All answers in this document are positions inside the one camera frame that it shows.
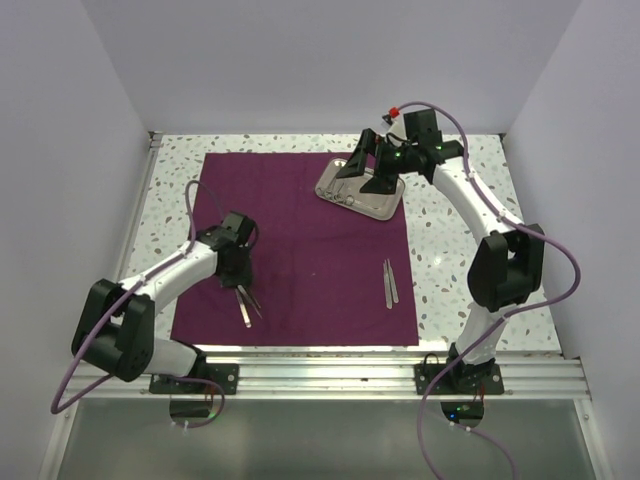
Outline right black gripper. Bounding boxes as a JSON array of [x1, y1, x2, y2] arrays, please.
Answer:
[[337, 128, 418, 196]]

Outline steel instrument tray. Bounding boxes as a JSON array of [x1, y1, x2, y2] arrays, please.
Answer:
[[314, 158, 405, 221]]

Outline thin steel forceps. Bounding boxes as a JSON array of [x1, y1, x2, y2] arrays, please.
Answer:
[[239, 285, 262, 318]]

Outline purple cloth wrap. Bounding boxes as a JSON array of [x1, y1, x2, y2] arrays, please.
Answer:
[[171, 153, 419, 346]]

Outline steel scissors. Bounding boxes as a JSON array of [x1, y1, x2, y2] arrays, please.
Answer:
[[315, 180, 355, 207]]

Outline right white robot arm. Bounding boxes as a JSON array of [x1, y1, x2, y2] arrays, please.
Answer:
[[337, 102, 544, 393]]

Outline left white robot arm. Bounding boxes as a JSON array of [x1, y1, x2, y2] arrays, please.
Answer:
[[71, 212, 261, 393]]

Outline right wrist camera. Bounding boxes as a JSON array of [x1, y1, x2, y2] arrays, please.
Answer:
[[382, 107, 406, 141]]

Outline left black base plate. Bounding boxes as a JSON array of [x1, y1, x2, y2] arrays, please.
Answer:
[[149, 363, 240, 395]]

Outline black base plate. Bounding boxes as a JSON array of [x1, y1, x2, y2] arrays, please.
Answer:
[[149, 363, 240, 395], [413, 353, 505, 395]]

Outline aluminium front rail frame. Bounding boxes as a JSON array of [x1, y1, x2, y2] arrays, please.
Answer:
[[63, 352, 591, 401]]

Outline aluminium left side rail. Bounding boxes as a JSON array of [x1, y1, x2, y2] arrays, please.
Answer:
[[106, 131, 164, 284]]

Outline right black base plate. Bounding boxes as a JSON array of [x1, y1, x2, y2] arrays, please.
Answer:
[[413, 353, 505, 395]]

